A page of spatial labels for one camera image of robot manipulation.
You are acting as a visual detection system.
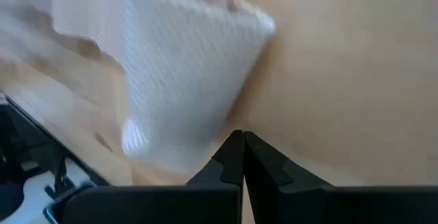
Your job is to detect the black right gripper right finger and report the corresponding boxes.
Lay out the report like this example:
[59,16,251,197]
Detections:
[244,131,438,224]

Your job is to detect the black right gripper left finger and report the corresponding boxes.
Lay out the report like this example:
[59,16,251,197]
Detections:
[61,129,246,224]

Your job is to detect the silver bracket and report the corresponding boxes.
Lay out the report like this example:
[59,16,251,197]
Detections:
[0,158,96,224]

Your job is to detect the white elastic bandage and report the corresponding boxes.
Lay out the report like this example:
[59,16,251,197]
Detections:
[0,0,276,175]

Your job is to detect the black base beam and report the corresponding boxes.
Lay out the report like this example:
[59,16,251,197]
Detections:
[0,92,110,224]

